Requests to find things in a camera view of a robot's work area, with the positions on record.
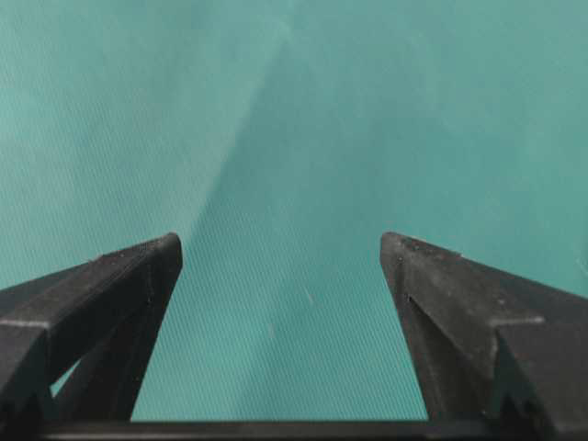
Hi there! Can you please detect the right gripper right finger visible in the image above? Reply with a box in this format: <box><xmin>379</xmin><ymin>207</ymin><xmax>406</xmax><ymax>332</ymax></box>
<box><xmin>379</xmin><ymin>232</ymin><xmax>587</xmax><ymax>440</ymax></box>

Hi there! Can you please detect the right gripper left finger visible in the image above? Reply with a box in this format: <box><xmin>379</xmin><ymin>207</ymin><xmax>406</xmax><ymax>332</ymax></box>
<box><xmin>1</xmin><ymin>232</ymin><xmax>183</xmax><ymax>440</ymax></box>

